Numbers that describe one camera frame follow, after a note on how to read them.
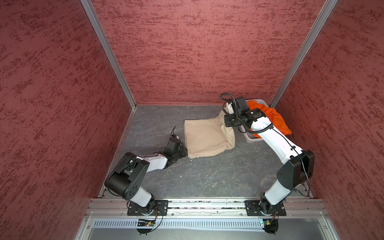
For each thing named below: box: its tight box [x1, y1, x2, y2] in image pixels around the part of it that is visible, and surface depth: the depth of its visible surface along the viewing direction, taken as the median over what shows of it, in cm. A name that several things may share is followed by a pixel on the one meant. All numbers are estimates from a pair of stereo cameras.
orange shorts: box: [246, 100, 293, 136], surface depth 102 cm
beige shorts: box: [183, 113, 236, 159], surface depth 100 cm
